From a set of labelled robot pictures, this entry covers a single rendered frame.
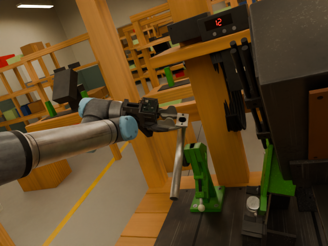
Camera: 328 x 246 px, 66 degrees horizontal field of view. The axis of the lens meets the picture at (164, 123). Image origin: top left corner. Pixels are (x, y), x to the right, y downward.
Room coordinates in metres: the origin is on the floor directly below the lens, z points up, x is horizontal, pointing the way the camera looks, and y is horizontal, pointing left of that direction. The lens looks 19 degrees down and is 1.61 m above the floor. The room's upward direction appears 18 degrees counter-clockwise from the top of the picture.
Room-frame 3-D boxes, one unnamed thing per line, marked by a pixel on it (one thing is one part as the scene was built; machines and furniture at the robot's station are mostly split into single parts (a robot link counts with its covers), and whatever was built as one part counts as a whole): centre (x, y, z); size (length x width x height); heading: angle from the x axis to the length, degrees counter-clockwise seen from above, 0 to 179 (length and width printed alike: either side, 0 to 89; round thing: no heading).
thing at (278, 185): (0.61, -0.27, 1.17); 0.13 x 0.12 x 0.20; 64
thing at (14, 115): (6.24, 3.09, 1.13); 2.48 x 0.54 x 2.27; 69
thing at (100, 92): (9.84, 2.23, 0.22); 1.20 x 0.81 x 0.44; 162
